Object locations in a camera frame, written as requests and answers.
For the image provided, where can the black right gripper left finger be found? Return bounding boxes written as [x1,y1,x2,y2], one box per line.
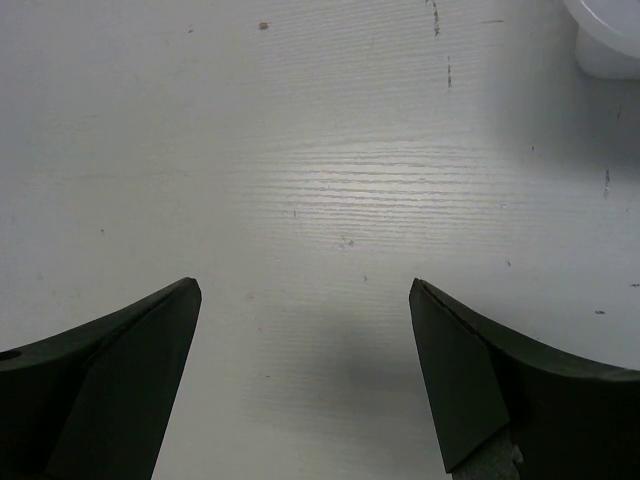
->
[1,278,202,479]

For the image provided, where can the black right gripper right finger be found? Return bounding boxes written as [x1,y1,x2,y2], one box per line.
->
[409,279,639,479]

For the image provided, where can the white perforated plastic basket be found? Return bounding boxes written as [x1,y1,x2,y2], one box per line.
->
[563,0,640,80]

